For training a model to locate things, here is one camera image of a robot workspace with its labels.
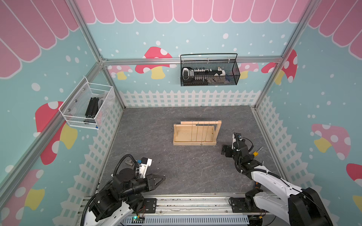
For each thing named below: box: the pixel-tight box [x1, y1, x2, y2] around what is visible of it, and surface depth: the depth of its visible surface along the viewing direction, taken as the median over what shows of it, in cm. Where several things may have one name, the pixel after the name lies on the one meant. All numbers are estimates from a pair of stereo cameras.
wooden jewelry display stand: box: [173, 120, 222, 146], surface depth 99 cm
